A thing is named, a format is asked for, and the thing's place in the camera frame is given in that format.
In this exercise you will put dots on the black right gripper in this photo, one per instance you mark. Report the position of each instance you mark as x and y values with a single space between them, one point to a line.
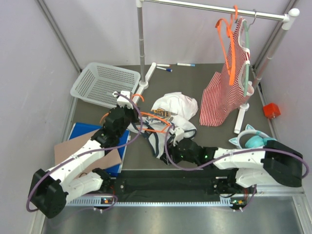
172 150

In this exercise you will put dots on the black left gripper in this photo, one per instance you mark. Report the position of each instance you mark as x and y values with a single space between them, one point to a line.
133 112

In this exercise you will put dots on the orange hanger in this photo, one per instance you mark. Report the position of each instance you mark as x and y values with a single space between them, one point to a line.
230 60
149 117

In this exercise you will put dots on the white printed tank top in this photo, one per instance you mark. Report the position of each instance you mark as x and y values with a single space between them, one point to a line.
175 108

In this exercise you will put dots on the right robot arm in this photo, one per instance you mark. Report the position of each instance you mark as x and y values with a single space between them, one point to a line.
272 163

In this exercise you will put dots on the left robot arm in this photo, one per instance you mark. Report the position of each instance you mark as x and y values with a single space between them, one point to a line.
53 189

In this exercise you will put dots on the red striped tank top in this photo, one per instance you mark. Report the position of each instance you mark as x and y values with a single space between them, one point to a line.
219 98

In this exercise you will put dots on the green hanger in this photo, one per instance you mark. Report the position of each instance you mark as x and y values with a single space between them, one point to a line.
247 46

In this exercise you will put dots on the white perforated plastic basket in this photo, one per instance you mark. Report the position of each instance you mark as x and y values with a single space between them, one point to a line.
97 82

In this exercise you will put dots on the white marker orange cap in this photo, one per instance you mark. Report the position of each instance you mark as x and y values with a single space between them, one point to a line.
163 65

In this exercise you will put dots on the white marker blue cap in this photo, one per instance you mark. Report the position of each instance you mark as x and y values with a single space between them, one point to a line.
164 69

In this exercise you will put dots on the white marker blue tip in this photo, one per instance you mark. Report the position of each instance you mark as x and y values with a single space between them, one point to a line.
186 64

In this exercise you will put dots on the brown cardboard sheet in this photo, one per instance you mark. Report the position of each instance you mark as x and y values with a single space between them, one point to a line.
109 158

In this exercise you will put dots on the teal cat ear headphones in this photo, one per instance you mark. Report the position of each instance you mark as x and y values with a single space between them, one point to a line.
258 139

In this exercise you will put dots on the red cube block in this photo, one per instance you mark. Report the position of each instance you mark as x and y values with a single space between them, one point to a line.
271 111

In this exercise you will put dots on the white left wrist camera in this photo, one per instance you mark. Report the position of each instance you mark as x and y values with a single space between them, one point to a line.
123 99

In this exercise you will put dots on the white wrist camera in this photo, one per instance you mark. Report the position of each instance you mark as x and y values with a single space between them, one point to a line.
178 134
123 99

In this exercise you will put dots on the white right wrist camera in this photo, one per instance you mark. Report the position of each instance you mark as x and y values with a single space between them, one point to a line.
178 134

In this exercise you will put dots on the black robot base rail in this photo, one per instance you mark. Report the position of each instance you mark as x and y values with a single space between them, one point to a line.
172 185

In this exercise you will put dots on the grey slotted cable duct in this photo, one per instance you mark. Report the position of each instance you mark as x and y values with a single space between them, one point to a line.
105 201

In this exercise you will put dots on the grey aluminium frame post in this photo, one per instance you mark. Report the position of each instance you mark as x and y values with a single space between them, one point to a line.
57 31

